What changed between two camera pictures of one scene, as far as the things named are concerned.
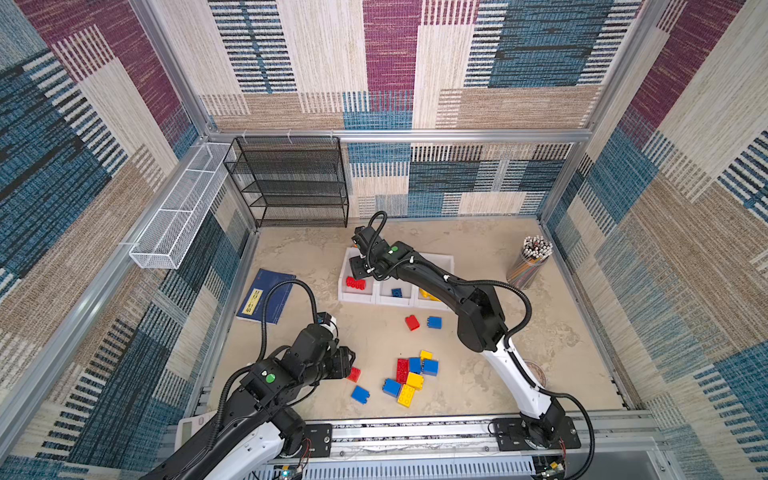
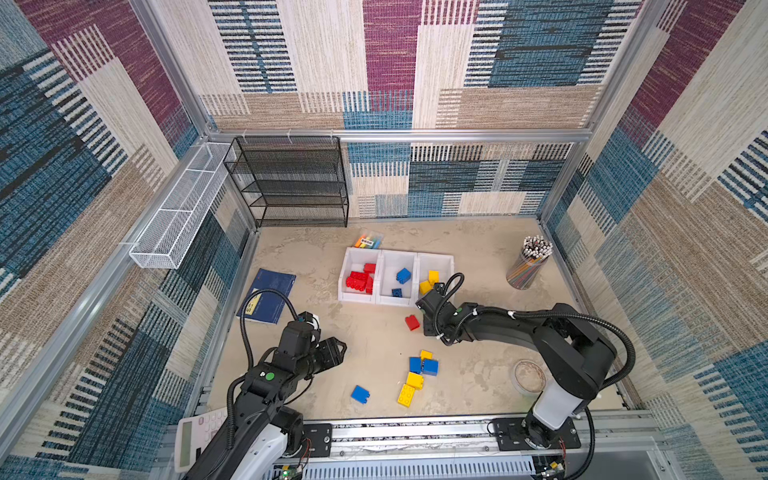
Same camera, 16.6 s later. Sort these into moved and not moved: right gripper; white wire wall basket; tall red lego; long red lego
Moved: right gripper; tall red lego
Not moved: white wire wall basket; long red lego
